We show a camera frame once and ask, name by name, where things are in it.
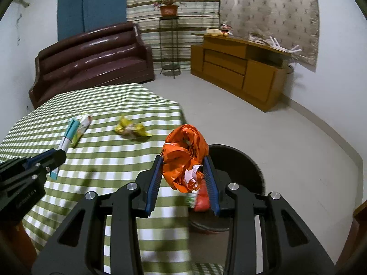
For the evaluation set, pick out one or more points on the dark brown leather sofa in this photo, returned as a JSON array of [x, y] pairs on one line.
[[94, 60]]

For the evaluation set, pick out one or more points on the brown wooden furniture edge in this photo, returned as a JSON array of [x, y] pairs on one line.
[[351, 235]]

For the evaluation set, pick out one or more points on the green and white wrapper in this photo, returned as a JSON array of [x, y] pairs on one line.
[[81, 129]]

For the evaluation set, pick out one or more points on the red plastic bag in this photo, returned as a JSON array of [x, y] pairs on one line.
[[202, 200]]

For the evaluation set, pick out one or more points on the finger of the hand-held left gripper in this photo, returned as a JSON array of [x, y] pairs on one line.
[[56, 160], [40, 157]]

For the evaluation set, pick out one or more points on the green checked tablecloth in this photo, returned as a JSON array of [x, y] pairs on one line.
[[114, 160]]

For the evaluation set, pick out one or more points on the crumpled yellow wrapper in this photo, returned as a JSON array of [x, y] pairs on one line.
[[126, 127]]

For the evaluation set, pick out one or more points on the potted plant in orange pot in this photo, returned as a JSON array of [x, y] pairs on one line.
[[169, 10]]

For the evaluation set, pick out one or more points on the black woven waste bin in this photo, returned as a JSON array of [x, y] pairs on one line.
[[243, 166]]

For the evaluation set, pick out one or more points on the beige quilted curtain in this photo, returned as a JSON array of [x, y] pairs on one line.
[[269, 5]]

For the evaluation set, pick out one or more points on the white papers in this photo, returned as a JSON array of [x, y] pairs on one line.
[[258, 38]]

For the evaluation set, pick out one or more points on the black metal plant stand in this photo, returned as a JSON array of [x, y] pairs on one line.
[[171, 68]]

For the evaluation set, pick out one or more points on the wooden sideboard cabinet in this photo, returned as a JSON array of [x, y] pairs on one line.
[[258, 80]]

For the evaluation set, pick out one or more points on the small white box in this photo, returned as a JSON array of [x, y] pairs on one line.
[[213, 32]]

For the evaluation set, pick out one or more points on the small toy figure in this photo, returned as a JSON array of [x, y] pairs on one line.
[[225, 29]]

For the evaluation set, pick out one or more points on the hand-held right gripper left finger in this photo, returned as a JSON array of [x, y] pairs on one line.
[[154, 183]]

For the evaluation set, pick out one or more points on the orange plastic bag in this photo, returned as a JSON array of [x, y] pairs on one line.
[[183, 154]]

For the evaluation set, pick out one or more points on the teal and white tube box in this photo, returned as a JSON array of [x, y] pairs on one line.
[[68, 137]]

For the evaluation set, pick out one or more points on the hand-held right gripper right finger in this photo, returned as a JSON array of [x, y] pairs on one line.
[[210, 183]]

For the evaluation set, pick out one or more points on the blue curtain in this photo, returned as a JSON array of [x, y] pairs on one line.
[[91, 3]]

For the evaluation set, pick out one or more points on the white router with antennas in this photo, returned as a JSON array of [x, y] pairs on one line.
[[282, 47]]

